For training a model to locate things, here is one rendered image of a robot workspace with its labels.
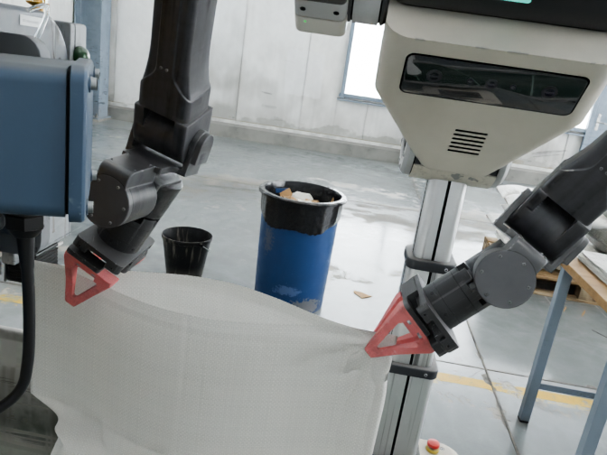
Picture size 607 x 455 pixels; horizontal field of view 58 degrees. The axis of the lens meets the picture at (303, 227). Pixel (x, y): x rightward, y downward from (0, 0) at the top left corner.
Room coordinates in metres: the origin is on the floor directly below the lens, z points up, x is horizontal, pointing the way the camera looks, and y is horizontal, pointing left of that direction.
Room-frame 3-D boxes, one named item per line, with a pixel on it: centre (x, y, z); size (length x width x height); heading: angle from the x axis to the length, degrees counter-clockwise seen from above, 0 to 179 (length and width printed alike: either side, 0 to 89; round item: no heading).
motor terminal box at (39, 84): (0.34, 0.18, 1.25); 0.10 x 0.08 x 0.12; 21
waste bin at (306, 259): (2.92, 0.03, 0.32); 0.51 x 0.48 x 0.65; 176
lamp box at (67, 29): (0.83, 0.40, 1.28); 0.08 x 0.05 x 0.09; 86
